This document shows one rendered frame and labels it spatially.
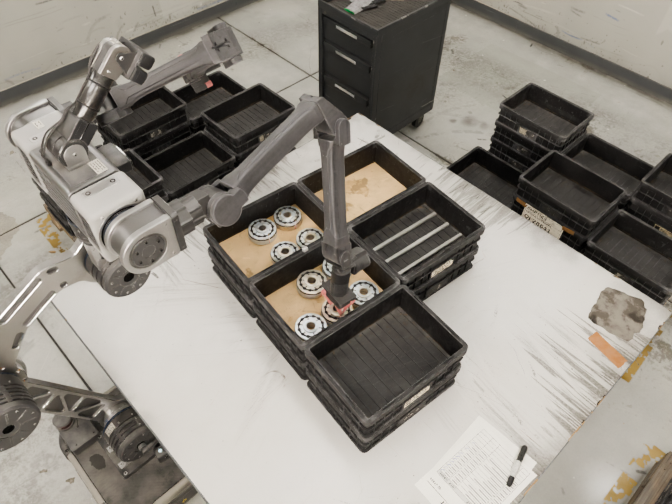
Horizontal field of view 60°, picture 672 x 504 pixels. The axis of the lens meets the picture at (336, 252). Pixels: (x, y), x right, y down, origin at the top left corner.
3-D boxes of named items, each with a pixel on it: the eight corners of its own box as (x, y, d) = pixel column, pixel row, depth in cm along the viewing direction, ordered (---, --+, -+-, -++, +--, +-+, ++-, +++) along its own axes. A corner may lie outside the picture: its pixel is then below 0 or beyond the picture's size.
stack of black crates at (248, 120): (244, 204, 318) (234, 139, 283) (212, 177, 331) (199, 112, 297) (299, 171, 336) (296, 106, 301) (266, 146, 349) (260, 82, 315)
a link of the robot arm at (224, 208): (307, 80, 150) (333, 85, 143) (329, 121, 159) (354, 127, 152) (185, 200, 137) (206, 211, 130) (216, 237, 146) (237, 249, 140)
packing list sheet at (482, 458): (474, 551, 157) (475, 551, 156) (410, 488, 167) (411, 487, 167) (543, 468, 172) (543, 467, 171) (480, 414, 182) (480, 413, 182)
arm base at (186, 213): (161, 232, 137) (149, 196, 128) (190, 215, 141) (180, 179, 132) (182, 253, 133) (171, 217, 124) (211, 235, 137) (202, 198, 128)
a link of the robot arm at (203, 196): (180, 198, 134) (191, 204, 131) (216, 177, 139) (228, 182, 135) (194, 230, 140) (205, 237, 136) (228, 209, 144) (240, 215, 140)
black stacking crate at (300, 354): (303, 367, 179) (302, 348, 171) (251, 304, 194) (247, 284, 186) (398, 303, 196) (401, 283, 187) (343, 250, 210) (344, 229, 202)
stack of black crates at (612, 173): (632, 215, 317) (659, 168, 291) (603, 243, 303) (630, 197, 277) (568, 178, 335) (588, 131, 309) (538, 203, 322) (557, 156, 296)
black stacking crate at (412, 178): (344, 249, 211) (344, 228, 202) (296, 203, 226) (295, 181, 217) (423, 202, 227) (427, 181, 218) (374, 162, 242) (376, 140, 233)
